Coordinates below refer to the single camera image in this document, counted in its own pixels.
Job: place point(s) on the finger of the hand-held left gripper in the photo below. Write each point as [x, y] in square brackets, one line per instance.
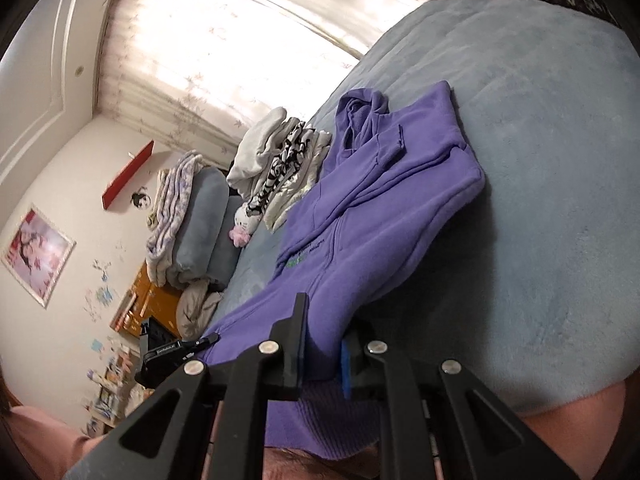
[202, 344]

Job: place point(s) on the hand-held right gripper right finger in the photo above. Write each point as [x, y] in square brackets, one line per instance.
[346, 367]

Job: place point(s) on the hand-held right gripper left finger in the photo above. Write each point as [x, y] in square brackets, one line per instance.
[292, 355]

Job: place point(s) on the purple zip hoodie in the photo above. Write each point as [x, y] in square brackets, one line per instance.
[380, 200]

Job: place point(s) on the beige pillow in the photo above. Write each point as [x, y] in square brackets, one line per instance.
[192, 310]

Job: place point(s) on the desk clutter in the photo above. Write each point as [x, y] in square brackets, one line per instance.
[115, 380]

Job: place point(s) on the orange wooden cabinet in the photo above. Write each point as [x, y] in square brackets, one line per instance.
[160, 305]

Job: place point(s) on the folded grey-blue blanket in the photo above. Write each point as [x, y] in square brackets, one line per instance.
[205, 225]

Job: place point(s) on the white pink cat plush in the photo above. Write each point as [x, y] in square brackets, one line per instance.
[247, 217]

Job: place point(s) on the person's pink garment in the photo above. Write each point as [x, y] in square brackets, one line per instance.
[40, 440]

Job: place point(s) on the folded floral quilt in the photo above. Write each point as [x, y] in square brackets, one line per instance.
[172, 200]

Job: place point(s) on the folded shiny white jacket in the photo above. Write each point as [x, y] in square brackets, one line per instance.
[300, 185]

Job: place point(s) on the folded black white patterned garment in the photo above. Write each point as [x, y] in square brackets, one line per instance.
[285, 160]

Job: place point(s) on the folded pale grey sweatshirt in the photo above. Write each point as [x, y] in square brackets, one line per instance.
[255, 150]

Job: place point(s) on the grey-blue bed blanket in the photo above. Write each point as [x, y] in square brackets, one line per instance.
[540, 160]

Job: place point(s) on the sheer floral curtain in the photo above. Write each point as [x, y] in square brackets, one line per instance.
[200, 50]

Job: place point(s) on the cartoon wall sticker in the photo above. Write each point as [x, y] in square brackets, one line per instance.
[141, 200]

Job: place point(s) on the framed pink wall poster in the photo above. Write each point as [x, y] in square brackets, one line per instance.
[37, 252]

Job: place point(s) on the red wall shelf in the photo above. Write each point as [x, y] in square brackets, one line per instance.
[127, 175]

